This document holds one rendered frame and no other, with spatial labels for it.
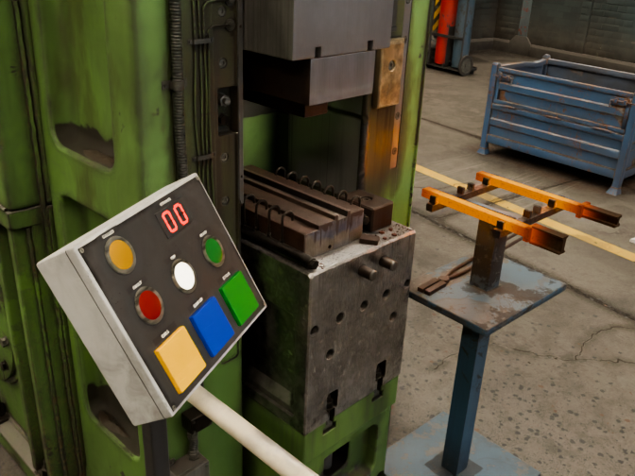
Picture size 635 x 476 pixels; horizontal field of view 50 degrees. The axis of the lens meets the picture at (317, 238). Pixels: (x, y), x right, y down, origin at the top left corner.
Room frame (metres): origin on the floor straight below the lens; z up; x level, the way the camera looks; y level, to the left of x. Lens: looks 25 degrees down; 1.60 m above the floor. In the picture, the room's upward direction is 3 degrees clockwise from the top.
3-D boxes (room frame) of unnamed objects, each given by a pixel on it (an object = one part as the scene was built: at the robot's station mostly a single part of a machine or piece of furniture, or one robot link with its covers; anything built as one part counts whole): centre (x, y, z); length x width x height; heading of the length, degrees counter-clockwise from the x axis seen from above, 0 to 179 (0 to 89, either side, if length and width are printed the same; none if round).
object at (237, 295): (1.03, 0.14, 1.01); 0.07 x 0.05 x 0.07; 161
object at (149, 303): (0.86, 0.24, 1.09); 0.05 x 0.03 x 0.04; 136
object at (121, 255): (0.87, 0.28, 1.16); 0.05 x 0.03 x 0.04; 136
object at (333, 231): (1.59, 0.11, 0.96); 0.42 x 0.20 x 0.09; 46
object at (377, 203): (1.61, -0.12, 0.95); 0.12 x 0.08 x 0.06; 46
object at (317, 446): (1.63, 0.08, 0.23); 0.55 x 0.37 x 0.47; 46
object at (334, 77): (1.59, 0.11, 1.32); 0.42 x 0.20 x 0.10; 46
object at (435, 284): (1.86, -0.50, 0.70); 0.60 x 0.04 x 0.01; 138
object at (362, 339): (1.63, 0.08, 0.69); 0.56 x 0.38 x 0.45; 46
